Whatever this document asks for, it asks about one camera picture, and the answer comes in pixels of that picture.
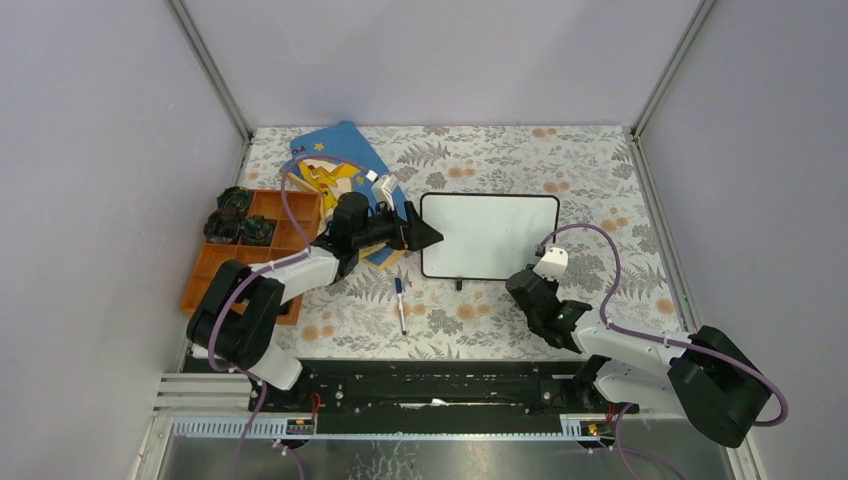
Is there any white whiteboard black frame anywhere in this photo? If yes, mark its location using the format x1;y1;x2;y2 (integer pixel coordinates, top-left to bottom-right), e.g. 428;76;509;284
419;192;560;281

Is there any dark patterned cloth roll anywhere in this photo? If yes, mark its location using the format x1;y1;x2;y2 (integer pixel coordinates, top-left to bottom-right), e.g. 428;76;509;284
240;215;276;247
203;207;243;245
216;186;254;217

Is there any aluminium frame post left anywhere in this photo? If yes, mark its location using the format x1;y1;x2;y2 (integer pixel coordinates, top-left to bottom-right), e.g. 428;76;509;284
164;0;253;145

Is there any orange wooden compartment tray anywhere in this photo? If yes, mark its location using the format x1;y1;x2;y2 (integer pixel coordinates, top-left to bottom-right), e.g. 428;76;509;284
179;190;321;317

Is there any aluminium frame post right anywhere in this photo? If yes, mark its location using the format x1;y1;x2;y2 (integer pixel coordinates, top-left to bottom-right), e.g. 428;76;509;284
630;0;718;142

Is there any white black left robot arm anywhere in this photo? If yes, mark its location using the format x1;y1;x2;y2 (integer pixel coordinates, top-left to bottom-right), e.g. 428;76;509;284
186;192;444;411

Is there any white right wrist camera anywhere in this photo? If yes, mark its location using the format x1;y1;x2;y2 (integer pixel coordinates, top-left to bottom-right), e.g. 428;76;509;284
532;246;569;282

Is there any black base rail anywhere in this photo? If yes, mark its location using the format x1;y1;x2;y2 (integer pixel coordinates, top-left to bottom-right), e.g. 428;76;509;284
182;357;641;417

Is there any aluminium frame post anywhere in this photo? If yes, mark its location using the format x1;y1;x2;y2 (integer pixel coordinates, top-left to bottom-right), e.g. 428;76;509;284
164;0;253;145
630;0;718;142

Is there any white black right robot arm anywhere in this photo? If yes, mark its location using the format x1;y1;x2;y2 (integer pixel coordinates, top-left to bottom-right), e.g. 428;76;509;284
422;226;788;448

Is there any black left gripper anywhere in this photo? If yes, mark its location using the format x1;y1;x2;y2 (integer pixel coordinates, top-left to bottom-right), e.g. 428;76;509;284
353;201;443;252

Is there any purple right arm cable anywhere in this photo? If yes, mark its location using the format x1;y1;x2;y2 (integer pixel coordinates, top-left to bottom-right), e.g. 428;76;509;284
537;223;790;429

